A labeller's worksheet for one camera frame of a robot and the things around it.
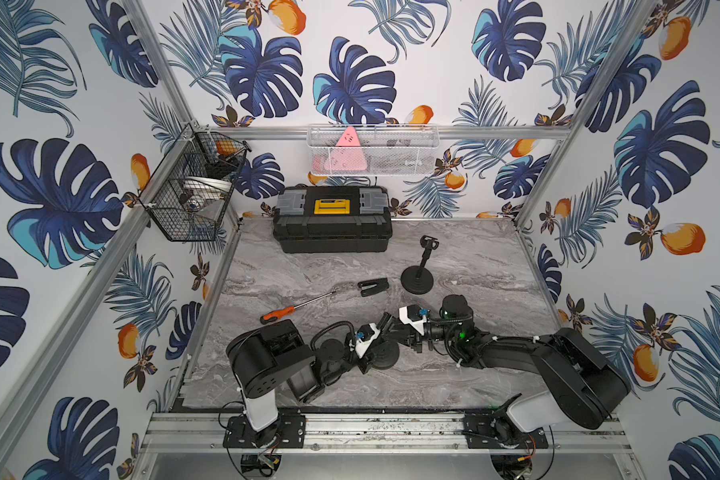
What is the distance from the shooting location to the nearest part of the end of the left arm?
679 mm

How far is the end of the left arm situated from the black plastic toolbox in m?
0.38

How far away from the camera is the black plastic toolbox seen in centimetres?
100

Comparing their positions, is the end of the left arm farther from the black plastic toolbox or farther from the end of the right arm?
the black plastic toolbox
